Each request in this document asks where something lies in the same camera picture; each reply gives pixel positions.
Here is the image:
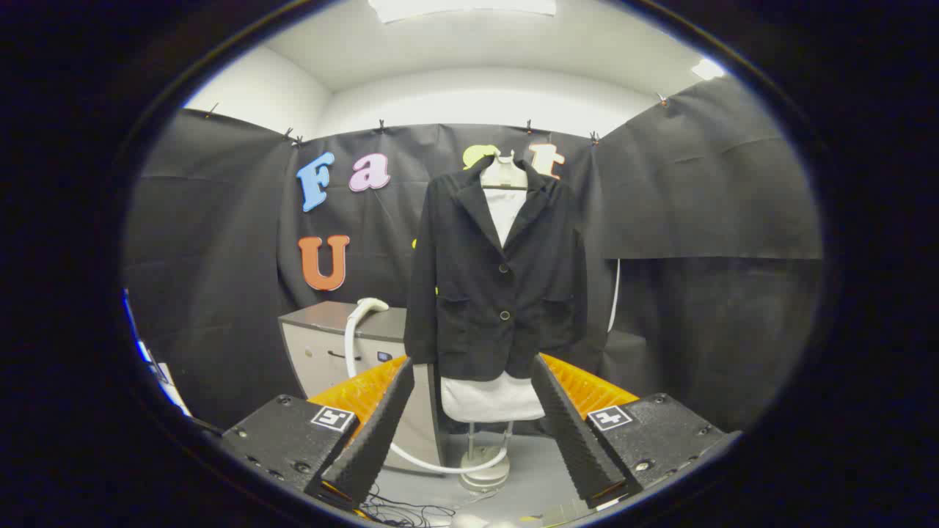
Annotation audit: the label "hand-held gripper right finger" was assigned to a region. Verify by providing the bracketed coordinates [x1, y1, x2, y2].
[530, 353, 727, 510]

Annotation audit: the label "grey drawer cabinet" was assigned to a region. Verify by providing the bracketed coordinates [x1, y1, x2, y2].
[279, 301, 445, 474]

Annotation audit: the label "white hanging cable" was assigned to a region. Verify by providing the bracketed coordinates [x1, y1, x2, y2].
[607, 258, 621, 332]

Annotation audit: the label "black backdrop cloth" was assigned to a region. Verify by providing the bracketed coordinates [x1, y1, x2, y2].
[123, 73, 824, 433]

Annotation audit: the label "metal mannequin stand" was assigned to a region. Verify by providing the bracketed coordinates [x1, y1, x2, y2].
[458, 422, 512, 492]

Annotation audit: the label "white mannequin torso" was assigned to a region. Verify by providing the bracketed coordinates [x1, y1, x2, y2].
[440, 150, 545, 424]

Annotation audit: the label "black floor cables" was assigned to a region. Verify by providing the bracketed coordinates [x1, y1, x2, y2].
[358, 485, 459, 527]

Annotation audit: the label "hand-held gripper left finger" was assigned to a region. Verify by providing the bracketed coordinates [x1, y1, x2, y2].
[220, 356, 416, 510]

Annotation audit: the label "black jacket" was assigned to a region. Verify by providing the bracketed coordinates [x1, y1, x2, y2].
[403, 155, 589, 382]

